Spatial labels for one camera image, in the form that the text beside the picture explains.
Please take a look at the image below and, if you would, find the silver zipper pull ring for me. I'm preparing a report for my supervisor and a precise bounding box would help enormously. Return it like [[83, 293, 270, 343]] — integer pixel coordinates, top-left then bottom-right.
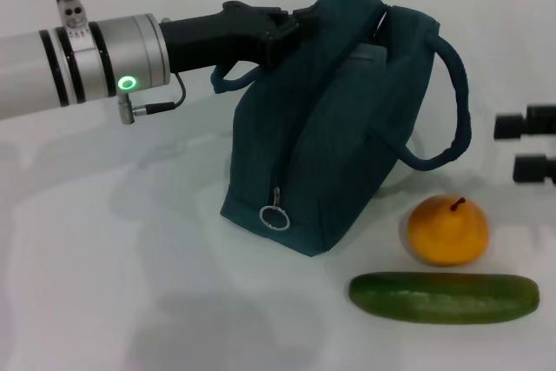
[[258, 186, 290, 232]]

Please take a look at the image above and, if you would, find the green cucumber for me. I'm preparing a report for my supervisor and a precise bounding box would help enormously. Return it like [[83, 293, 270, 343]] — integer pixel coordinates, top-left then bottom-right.
[[348, 271, 541, 325]]

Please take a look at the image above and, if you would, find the black left wrist connector cable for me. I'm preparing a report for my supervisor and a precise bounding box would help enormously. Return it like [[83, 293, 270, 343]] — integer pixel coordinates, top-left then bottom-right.
[[115, 70, 187, 126]]

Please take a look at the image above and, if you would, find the orange yellow pear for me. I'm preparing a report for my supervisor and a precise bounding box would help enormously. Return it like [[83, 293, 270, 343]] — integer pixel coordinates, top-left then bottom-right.
[[407, 194, 490, 268]]

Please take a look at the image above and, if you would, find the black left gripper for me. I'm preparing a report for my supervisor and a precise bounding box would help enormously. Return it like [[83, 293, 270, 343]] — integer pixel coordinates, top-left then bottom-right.
[[158, 0, 332, 76]]

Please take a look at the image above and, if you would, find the dark teal fabric bag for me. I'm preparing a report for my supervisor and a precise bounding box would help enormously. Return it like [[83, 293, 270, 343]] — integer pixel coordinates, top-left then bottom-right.
[[210, 0, 473, 260]]

